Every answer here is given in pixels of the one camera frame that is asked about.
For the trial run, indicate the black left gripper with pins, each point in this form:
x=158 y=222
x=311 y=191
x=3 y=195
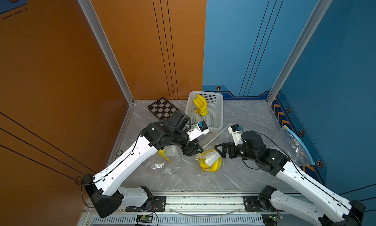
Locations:
x=191 y=148

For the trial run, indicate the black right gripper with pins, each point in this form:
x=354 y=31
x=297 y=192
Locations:
x=231 y=146

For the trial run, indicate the yellow green banana bunch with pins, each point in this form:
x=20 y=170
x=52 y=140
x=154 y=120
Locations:
x=210 y=160

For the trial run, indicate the clear zip bag blue seal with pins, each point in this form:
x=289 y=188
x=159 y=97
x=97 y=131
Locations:
x=294 y=147

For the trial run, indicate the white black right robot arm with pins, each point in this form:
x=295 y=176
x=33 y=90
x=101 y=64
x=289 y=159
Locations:
x=325 y=207

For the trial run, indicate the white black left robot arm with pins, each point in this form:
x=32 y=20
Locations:
x=104 y=188

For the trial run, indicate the white perforated plastic basket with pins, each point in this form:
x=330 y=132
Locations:
x=214 y=118

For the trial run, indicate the black white chessboard box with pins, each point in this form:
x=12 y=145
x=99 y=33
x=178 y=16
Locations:
x=162 y=109

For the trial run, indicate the green circuit board left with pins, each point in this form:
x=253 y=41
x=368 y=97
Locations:
x=144 y=220

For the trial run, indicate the green circuit board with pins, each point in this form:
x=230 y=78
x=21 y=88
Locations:
x=276 y=218
x=144 y=220

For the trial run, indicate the green circuit board right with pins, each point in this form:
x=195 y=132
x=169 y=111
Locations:
x=276 y=218

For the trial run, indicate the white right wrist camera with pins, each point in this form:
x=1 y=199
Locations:
x=236 y=131

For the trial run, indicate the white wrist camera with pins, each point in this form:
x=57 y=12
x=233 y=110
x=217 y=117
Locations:
x=236 y=131
x=197 y=130

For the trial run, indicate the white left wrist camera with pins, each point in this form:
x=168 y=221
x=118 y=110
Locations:
x=197 y=130

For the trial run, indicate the aluminium front rail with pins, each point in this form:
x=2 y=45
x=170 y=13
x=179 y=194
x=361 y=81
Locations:
x=196 y=208

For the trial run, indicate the aluminium corner post left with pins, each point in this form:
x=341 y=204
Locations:
x=95 y=24

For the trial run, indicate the aluminium corner post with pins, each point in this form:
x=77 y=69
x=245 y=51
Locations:
x=315 y=18
x=95 y=24

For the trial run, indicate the aluminium corner post right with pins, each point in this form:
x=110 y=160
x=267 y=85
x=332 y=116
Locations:
x=315 y=18

